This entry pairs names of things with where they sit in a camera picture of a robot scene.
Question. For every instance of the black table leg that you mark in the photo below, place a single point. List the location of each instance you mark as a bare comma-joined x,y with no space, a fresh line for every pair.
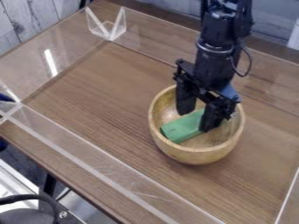
49,184

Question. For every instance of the clear acrylic tray wall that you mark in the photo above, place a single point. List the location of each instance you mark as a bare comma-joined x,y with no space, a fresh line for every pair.
82,81

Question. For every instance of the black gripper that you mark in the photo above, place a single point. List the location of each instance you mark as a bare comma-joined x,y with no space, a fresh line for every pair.
220,100

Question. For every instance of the green rectangular block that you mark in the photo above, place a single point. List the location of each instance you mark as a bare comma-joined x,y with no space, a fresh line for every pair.
182,128

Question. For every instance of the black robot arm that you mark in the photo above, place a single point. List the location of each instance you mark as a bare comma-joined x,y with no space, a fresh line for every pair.
204,79

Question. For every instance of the brown wooden bowl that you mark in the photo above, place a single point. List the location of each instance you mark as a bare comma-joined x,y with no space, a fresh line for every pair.
205,148

